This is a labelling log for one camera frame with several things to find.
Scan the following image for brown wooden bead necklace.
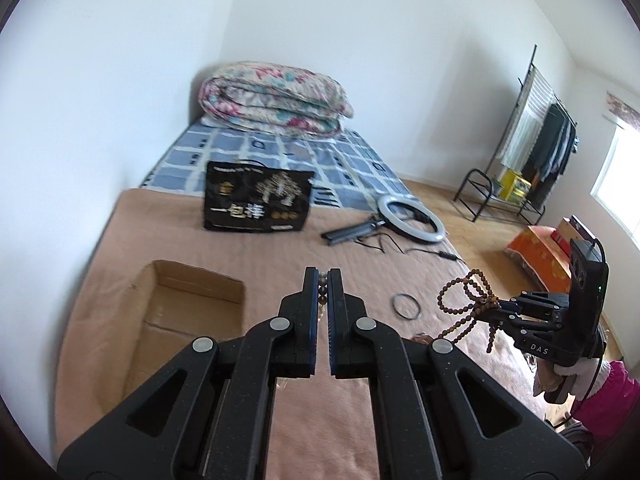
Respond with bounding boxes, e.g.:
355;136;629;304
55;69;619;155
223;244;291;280
436;268;501;362

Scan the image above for blue bangle bracelet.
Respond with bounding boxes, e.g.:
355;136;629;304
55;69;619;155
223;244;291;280
390;292;422;321

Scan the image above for white gloved right hand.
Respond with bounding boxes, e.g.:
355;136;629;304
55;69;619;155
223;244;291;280
533;358;611;401

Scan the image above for orange cloth covered table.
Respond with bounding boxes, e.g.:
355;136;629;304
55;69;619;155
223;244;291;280
506;226;572;294

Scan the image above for books on table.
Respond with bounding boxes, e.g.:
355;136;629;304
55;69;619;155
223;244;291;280
551;214;593;252

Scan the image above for open cardboard box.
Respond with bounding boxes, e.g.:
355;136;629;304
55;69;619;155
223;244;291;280
122;260;245;396

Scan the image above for yellow box on rack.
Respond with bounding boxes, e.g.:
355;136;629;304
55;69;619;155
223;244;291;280
498;169;530;204

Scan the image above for black clothes rack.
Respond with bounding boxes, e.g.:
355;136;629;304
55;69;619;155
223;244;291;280
454;48;579;226

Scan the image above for striped white cloth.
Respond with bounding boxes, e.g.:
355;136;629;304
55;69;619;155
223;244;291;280
497;65;555;172

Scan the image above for dark hanging clothes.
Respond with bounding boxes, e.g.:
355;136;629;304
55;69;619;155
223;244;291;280
522;103;576;191

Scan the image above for blue checked bed sheet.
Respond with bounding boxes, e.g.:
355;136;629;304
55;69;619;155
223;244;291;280
142;117;412;211

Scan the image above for black snack bag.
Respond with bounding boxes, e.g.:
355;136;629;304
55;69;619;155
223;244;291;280
203;162;314;233

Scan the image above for folded floral quilt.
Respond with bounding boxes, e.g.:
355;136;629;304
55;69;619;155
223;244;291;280
198;61;354;139

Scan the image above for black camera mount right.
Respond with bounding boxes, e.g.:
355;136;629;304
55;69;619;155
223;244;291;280
568;238;608;359

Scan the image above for white ring light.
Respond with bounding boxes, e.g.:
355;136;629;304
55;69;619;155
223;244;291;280
378;195;446;244

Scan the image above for black ring light cable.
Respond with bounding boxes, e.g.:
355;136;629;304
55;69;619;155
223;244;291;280
351;234;462;264

